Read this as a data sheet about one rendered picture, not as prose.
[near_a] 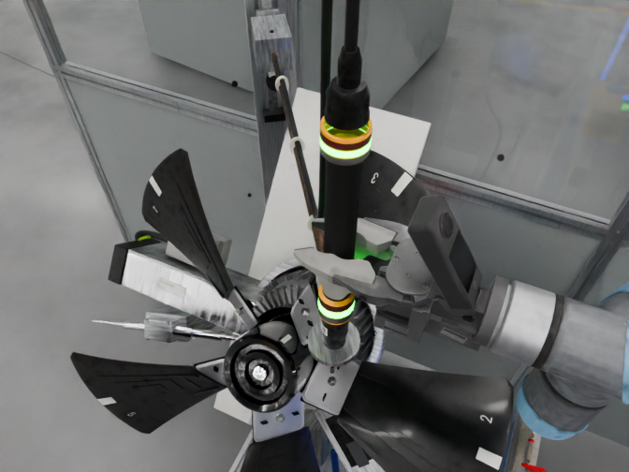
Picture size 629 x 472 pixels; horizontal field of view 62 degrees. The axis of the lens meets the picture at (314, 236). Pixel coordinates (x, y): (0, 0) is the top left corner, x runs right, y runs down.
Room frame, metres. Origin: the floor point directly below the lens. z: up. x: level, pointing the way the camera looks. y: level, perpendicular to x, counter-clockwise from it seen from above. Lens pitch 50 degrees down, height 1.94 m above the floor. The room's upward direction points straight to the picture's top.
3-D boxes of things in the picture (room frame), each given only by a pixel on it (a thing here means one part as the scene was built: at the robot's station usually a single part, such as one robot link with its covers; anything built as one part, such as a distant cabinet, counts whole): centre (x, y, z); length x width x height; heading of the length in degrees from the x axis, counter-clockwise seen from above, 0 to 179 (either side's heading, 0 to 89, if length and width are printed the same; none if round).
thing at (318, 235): (0.65, 0.03, 1.39); 0.54 x 0.01 x 0.01; 10
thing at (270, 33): (0.97, 0.09, 1.39); 0.10 x 0.07 x 0.08; 10
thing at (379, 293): (0.31, -0.06, 1.51); 0.09 x 0.05 x 0.02; 75
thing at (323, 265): (0.32, -0.02, 1.48); 0.09 x 0.03 x 0.06; 75
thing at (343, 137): (0.35, -0.03, 1.65); 0.04 x 0.04 x 0.03
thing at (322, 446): (0.37, 0.00, 0.91); 0.12 x 0.08 x 0.12; 155
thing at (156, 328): (0.50, 0.28, 1.08); 0.07 x 0.04 x 0.06; 76
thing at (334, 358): (0.36, -0.02, 1.35); 0.09 x 0.07 x 0.10; 10
